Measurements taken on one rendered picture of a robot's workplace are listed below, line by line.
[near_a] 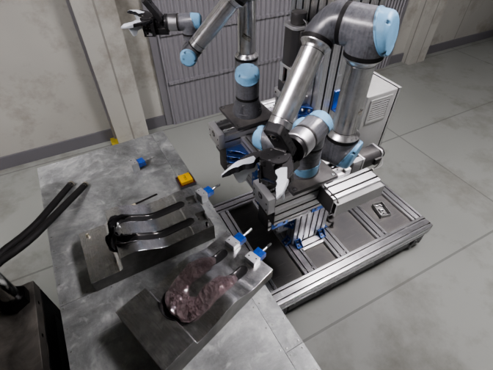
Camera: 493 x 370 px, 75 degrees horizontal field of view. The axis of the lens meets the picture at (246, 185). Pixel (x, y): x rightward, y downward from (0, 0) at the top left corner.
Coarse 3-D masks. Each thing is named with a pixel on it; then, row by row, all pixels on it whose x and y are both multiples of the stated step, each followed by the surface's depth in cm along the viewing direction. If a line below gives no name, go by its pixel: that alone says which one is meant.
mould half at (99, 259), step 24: (192, 192) 147; (168, 216) 138; (192, 216) 137; (96, 240) 132; (144, 240) 125; (168, 240) 129; (192, 240) 133; (96, 264) 124; (120, 264) 123; (144, 264) 127; (96, 288) 121
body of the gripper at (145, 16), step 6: (144, 12) 148; (144, 18) 145; (150, 18) 145; (150, 24) 146; (156, 24) 148; (162, 24) 150; (144, 30) 149; (150, 30) 149; (156, 30) 150; (162, 30) 150; (168, 30) 150; (150, 36) 150
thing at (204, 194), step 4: (200, 188) 154; (204, 188) 156; (208, 188) 156; (212, 188) 157; (196, 192) 153; (200, 192) 152; (204, 192) 152; (208, 192) 154; (212, 192) 155; (196, 196) 155; (200, 196) 151; (204, 196) 152; (208, 196) 155; (200, 200) 154; (204, 200) 153
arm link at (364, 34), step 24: (336, 24) 89; (360, 24) 85; (384, 24) 83; (360, 48) 88; (384, 48) 86; (360, 72) 94; (360, 96) 100; (336, 120) 109; (336, 144) 112; (360, 144) 113
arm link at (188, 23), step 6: (180, 12) 147; (186, 12) 147; (192, 12) 147; (180, 18) 145; (186, 18) 145; (192, 18) 145; (198, 18) 146; (180, 24) 146; (186, 24) 146; (192, 24) 146; (198, 24) 147; (180, 30) 149; (186, 30) 148; (192, 30) 148
